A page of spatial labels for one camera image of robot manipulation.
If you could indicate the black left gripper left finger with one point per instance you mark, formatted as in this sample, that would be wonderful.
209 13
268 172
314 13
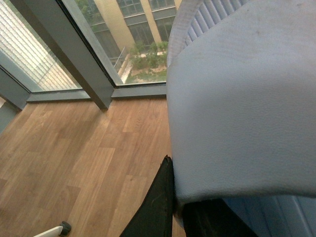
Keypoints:
154 218

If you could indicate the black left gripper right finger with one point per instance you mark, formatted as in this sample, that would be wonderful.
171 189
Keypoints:
213 218

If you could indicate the light blue slide slipper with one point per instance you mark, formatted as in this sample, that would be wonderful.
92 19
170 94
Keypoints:
241 97

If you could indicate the grey white office chair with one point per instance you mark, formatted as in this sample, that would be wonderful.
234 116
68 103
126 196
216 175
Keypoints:
59 231

